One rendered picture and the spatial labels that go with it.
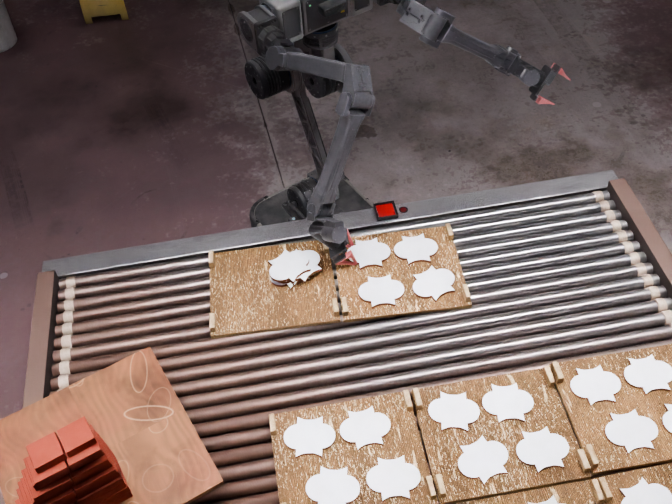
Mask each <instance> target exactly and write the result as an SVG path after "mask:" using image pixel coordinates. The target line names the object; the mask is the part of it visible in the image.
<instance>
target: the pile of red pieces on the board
mask: <svg viewBox="0 0 672 504"><path fill-rule="evenodd" d="M57 434H58V436H59V438H60V440H59V438H58V436H57ZM57 434H56V433H55V432H52V433H51V434H49V435H47V436H45V437H43V438H41V439H39V440H37V441H35V442H33V443H31V444H29V445H27V446H26V449H27V451H28V454H29V456H28V457H26V458H24V459H23V460H24V463H25V466H26V468H25V469H23V470H21V473H22V475H23V478H21V479H20V480H21V481H19V482H18V486H19V488H18V489H16V491H17V494H18V496H19V499H17V500H15V503H16V504H119V503H121V502H123V501H125V500H127V499H129V498H130V497H132V496H133V495H132V492H131V490H130V488H129V486H128V484H127V481H126V479H125V477H124V475H123V472H122V470H121V468H120V466H119V463H118V461H117V459H116V457H115V455H114V454H113V452H112V450H110V448H109V447H108V445H107V444H106V443H105V442H104V440H103V438H101V437H100V435H99V434H98V432H95V430H94V428H93V426H92V425H91V424H90V425H89V423H88V421H87V420H86V418H85V416H84V417H82V418H80V419H78V420H76V421H74V422H72V423H70V424H68V425H67V426H65V427H63V428H61V429H59V430H57Z"/></svg>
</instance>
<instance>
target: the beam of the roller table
mask: <svg viewBox="0 0 672 504"><path fill-rule="evenodd" d="M615 179H618V177H617V176H616V174H615V173H614V171H613V170H608V171H602V172H595V173H589V174H583V175H577V176H571V177H564V178H558V179H552V180H546V181H539V182H533V183H527V184H521V185H514V186H508V187H502V188H496V189H489V190H483V191H477V192H471V193H465V194H458V195H452V196H446V197H440V198H433V199H427V200H421V201H415V202H408V203H402V204H396V205H395V206H396V209H397V212H398V218H397V219H391V220H385V221H379V222H377V218H376V215H375V212H374V208H371V209H365V210H359V211H352V212H346V213H340V214H334V215H333V218H335V219H336V220H340V221H343V223H344V227H345V228H347V229H348V231H349V232H353V231H360V230H366V229H372V228H378V227H384V226H390V225H396V224H403V223H409V222H415V221H421V220H427V219H433V218H440V217H446V216H452V215H458V214H464V213H470V212H476V211H483V210H489V209H495V208H501V207H507V206H513V205H520V204H526V203H532V202H538V201H544V200H550V199H557V198H563V197H569V196H575V195H581V194H587V193H592V192H594V191H606V189H607V186H608V183H609V181H610V180H615ZM400 207H407V208H408V211H407V212H406V213H401V212H400V211H399V208H400ZM313 222H314V221H309V220H307V219H302V220H296V221H290V222H284V223H278V224H271V225H265V226H259V227H253V228H246V229H240V230H234V231H228V232H221V233H215V234H209V235H203V236H197V237H190V238H184V239H178V240H172V241H165V242H159V243H153V244H147V245H140V246H134V247H128V248H122V249H115V250H109V251H103V252H97V253H91V254H84V255H78V256H72V257H66V258H59V259H53V260H47V261H43V265H42V272H46V271H52V270H55V272H56V274H57V276H58V278H59V280H60V279H64V278H67V277H70V276H82V275H89V274H95V273H101V272H107V271H113V270H119V269H126V268H132V267H138V266H144V265H150V264H156V263H163V262H169V261H175V260H181V259H187V258H193V257H199V256H206V255H209V251H212V250H213V251H214V253H218V252H226V251H234V250H242V249H249V248H255V247H261V246H267V245H273V244H279V243H286V242H292V241H298V240H304V239H310V238H314V237H313V236H311V235H310V234H309V227H310V225H311V224H312V223H313Z"/></svg>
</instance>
